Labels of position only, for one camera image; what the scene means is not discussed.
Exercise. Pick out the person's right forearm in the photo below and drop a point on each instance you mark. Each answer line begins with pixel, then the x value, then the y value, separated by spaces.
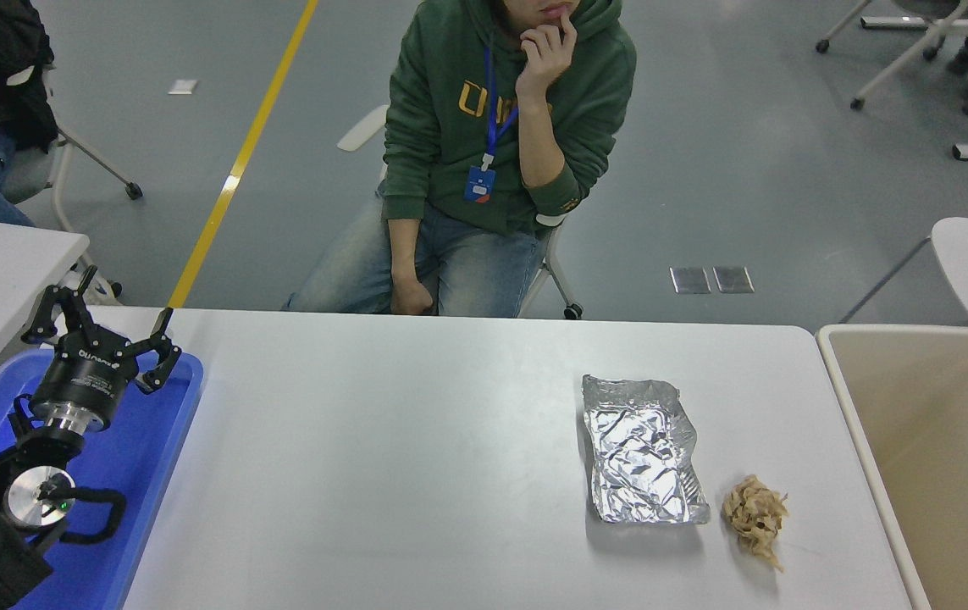
pixel 405 250

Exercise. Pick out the tan paper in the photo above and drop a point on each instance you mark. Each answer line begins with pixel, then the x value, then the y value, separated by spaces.
pixel 755 512

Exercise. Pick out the person's left hand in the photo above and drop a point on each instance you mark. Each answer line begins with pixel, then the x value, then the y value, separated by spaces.
pixel 544 59

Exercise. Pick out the blue plastic tray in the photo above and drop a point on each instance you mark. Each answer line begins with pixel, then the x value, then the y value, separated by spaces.
pixel 145 474

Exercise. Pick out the silver floor plate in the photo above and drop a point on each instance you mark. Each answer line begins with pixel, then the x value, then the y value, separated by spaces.
pixel 733 279
pixel 690 280

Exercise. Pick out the white rolling chair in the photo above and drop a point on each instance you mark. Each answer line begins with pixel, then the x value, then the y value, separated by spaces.
pixel 361 129

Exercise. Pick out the grey seat rolling chair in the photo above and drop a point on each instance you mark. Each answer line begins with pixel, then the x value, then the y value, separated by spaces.
pixel 915 51
pixel 26 174

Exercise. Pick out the person's left forearm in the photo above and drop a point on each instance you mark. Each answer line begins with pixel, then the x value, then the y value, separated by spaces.
pixel 544 140

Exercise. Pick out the silver foil tray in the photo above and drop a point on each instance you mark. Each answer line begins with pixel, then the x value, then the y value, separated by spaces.
pixel 640 449

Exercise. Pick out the white shoe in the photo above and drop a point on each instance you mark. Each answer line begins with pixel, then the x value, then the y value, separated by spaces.
pixel 102 296

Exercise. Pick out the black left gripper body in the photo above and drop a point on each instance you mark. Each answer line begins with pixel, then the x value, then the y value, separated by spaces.
pixel 85 373

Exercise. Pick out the person's right hand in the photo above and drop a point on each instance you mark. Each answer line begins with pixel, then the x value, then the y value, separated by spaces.
pixel 412 296

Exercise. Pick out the large pale plastic bin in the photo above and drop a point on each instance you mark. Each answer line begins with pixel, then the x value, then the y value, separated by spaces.
pixel 932 440

